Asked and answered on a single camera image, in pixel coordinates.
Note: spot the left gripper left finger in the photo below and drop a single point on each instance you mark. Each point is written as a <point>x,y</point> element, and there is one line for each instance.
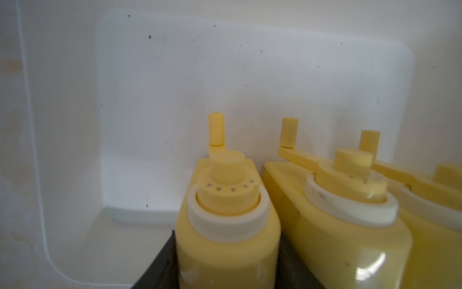
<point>163,272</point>

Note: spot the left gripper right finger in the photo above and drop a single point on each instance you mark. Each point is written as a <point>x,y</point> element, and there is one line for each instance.
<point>291,271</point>

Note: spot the left white storage tray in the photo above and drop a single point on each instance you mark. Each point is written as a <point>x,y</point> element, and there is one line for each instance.
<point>119,94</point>

